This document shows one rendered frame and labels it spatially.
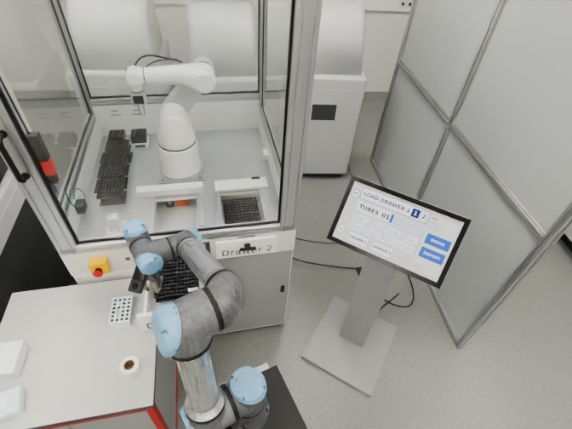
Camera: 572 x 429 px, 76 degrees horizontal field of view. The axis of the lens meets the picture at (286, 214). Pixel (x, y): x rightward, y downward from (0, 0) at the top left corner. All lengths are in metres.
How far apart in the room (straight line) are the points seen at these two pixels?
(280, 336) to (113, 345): 1.13
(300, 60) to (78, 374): 1.38
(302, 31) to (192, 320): 0.87
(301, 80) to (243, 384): 0.98
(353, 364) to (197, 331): 1.62
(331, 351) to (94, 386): 1.35
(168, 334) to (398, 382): 1.81
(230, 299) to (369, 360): 1.64
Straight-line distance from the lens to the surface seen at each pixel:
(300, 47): 1.24
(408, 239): 1.64
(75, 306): 1.86
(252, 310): 2.22
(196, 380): 1.06
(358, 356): 2.44
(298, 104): 1.32
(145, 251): 1.24
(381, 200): 1.64
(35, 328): 1.87
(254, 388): 1.25
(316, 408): 2.32
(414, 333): 2.67
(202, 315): 0.90
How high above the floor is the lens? 2.20
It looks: 44 degrees down
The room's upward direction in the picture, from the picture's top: 5 degrees clockwise
